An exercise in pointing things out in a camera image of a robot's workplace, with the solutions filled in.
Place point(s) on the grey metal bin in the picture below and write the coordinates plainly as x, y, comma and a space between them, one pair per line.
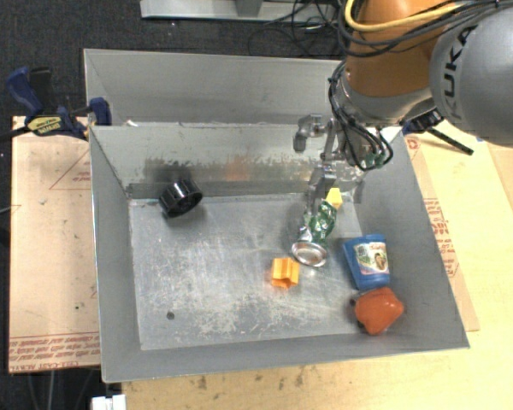
222, 280

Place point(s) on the orange star-shaped block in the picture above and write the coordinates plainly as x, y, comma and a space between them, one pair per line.
284, 273

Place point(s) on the orange toy pepper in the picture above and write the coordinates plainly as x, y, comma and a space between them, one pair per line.
378, 312

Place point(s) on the crushed green drink can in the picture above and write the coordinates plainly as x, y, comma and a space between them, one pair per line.
318, 233

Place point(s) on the blue printed plastic cup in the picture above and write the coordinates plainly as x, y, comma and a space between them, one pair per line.
367, 263

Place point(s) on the small yellow block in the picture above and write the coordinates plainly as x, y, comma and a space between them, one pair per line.
334, 198

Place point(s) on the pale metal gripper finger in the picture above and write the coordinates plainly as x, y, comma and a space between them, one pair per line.
359, 192
314, 197

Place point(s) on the black round plastic wheel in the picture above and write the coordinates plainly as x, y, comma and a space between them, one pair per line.
179, 199

